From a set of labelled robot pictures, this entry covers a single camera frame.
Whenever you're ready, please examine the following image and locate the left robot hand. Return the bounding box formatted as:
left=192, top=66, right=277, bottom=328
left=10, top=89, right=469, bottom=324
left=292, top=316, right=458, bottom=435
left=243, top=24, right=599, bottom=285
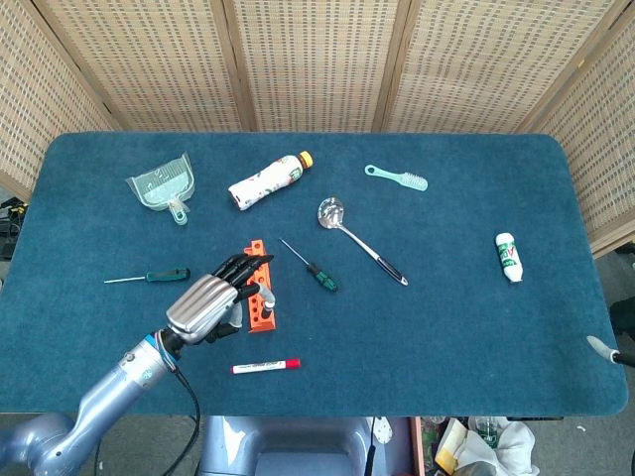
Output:
left=166, top=253, right=278, bottom=347

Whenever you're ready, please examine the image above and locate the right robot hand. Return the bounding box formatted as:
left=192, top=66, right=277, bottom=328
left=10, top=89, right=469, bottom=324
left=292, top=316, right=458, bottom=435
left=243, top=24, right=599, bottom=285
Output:
left=586, top=299, right=635, bottom=369

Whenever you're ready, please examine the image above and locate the dark green slim screwdriver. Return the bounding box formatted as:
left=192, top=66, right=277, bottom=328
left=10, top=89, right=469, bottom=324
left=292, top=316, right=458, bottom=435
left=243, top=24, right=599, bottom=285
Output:
left=103, top=268, right=191, bottom=286

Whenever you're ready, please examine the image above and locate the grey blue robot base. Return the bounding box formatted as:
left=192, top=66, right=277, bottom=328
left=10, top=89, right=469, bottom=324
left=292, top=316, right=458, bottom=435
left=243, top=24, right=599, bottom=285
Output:
left=197, top=415, right=393, bottom=476

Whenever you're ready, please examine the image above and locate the orange tool holder rack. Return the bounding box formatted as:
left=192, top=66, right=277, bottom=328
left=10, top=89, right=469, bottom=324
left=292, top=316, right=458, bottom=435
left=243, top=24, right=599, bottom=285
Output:
left=241, top=239, right=278, bottom=334

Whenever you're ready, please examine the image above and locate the white marker red cap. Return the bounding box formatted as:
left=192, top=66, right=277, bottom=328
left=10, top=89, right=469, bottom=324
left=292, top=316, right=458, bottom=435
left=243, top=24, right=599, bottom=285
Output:
left=230, top=357, right=302, bottom=376

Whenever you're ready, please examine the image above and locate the green black striped screwdriver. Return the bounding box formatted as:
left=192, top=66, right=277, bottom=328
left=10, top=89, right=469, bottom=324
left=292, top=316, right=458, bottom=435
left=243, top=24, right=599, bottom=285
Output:
left=280, top=238, right=339, bottom=294

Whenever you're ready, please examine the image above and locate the clear green dustpan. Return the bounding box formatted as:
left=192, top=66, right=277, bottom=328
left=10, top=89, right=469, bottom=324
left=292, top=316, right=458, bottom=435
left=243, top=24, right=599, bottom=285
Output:
left=125, top=152, right=195, bottom=227

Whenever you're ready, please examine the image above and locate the printed bottle orange cap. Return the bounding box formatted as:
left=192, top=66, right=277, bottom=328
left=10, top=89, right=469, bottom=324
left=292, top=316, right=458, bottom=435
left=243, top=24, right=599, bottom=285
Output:
left=227, top=150, right=315, bottom=211

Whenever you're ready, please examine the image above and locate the small white green bottle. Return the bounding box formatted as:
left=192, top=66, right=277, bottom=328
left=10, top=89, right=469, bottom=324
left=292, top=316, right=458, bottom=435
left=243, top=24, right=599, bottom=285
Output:
left=494, top=232, right=524, bottom=285

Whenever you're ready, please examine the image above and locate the slotted steel spoon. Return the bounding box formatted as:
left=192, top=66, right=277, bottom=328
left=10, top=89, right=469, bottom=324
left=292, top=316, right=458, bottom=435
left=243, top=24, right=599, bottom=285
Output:
left=317, top=196, right=410, bottom=288

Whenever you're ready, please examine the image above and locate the white plastic bag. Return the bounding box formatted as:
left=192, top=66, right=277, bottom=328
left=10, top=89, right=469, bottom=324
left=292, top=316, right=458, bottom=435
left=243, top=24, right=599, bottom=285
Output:
left=436, top=416, right=542, bottom=476

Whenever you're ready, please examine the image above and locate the blue table mat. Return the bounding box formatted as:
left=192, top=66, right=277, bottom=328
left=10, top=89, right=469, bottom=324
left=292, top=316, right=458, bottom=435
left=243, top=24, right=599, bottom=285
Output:
left=0, top=131, right=630, bottom=417

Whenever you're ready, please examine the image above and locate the black equipment pile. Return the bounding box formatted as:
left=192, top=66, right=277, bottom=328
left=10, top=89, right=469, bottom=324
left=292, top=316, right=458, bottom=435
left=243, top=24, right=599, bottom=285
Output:
left=0, top=197, right=26, bottom=262

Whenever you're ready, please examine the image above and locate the white perforated plate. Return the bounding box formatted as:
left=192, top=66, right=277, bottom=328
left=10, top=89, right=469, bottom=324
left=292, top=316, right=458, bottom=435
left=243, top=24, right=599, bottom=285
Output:
left=372, top=416, right=394, bottom=445

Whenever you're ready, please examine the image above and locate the mint green brush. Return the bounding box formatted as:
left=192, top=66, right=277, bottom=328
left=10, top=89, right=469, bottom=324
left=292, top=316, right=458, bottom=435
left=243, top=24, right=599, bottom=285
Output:
left=364, top=164, right=430, bottom=193

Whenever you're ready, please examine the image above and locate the woven wooden folding screen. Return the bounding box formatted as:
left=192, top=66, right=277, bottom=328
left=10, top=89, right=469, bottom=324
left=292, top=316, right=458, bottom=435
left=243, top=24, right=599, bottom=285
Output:
left=0, top=0, right=635, bottom=259

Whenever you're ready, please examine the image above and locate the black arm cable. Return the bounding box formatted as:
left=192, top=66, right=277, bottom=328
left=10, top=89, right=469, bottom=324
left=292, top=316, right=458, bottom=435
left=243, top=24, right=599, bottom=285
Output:
left=93, top=366, right=202, bottom=476

